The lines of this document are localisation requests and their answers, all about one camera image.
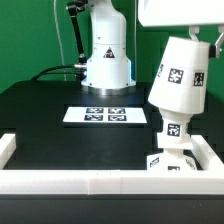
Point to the white U-shaped border frame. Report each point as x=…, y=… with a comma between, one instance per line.
x=208, y=180

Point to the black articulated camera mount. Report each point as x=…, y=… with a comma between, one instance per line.
x=74, y=8

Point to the white lamp base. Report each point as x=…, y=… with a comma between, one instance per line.
x=172, y=158

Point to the white lamp bulb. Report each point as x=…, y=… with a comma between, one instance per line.
x=174, y=134

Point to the white marker sheet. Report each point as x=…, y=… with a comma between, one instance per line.
x=105, y=115

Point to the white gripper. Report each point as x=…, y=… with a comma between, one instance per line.
x=155, y=13

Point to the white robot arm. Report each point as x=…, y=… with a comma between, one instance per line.
x=108, y=68

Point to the white lamp shade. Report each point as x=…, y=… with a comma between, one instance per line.
x=180, y=82

